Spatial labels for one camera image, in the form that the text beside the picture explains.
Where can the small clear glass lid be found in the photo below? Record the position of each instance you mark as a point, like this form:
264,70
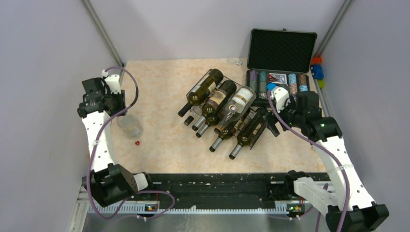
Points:
236,61

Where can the clear tall glass bottle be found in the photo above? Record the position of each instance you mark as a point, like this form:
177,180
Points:
236,107

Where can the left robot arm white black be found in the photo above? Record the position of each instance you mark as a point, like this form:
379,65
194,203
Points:
109,181

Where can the dark bottle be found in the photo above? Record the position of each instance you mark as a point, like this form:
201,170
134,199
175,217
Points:
201,90

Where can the green wine bottle back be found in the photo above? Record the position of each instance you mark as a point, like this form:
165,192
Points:
249,131

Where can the blue orange toy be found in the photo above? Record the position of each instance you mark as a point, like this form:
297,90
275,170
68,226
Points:
316,70

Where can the green wine bottle front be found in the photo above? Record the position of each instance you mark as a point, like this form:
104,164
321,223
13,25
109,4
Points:
210,122

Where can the clear round bottle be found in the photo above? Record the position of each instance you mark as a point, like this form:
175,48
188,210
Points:
130,126

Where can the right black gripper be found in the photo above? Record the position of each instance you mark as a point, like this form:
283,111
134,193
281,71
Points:
271,120

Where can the black poker chip case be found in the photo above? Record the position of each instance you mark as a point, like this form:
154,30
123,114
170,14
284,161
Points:
279,52

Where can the black wire wine rack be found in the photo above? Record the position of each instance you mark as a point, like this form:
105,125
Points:
248,114

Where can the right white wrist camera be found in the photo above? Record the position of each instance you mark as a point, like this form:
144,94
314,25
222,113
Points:
280,95

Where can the green wine bottle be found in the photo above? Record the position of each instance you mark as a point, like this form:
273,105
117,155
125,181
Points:
249,131
212,107
210,122
226,133

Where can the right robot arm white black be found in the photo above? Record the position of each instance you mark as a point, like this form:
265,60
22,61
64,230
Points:
351,208

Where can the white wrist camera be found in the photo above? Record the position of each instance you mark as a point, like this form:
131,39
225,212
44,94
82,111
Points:
280,95
113,81

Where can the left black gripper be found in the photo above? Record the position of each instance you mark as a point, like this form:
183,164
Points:
122,98

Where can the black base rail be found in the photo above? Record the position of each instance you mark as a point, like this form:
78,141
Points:
220,191

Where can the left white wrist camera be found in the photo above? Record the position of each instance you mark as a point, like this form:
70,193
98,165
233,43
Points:
113,81

